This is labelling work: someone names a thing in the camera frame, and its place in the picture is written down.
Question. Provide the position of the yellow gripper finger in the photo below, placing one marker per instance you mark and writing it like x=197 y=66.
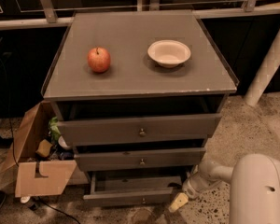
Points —
x=180 y=200

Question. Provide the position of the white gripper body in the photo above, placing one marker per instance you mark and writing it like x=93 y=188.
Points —
x=192 y=186

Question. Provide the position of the grey bottom drawer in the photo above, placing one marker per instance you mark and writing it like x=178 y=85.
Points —
x=109 y=189

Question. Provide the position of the grey drawer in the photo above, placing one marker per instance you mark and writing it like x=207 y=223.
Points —
x=138 y=130
x=109 y=189
x=139 y=159

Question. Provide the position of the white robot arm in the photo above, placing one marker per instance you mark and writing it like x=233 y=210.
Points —
x=254 y=188

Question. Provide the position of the grey middle drawer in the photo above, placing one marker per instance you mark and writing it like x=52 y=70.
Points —
x=139 y=159

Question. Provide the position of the grey top drawer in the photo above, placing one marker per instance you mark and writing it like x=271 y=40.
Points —
x=138 y=130

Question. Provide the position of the grey drawer cabinet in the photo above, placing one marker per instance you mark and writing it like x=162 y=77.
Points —
x=134 y=85

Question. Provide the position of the white bowl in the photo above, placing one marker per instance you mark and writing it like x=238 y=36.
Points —
x=169 y=53

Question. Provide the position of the green bag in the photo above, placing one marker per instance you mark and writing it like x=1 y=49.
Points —
x=53 y=130

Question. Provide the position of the yellow sponge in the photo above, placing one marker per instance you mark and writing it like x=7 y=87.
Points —
x=44 y=148

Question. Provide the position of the cardboard box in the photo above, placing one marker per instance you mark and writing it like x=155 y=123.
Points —
x=38 y=176

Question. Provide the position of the small white floor object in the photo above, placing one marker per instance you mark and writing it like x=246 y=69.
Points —
x=25 y=200

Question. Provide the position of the red apple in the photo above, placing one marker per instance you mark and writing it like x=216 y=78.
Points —
x=99 y=59

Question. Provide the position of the white diagonal pole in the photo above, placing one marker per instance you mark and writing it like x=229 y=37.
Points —
x=267 y=70

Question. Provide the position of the metal window railing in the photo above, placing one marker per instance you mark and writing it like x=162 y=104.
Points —
x=127 y=3

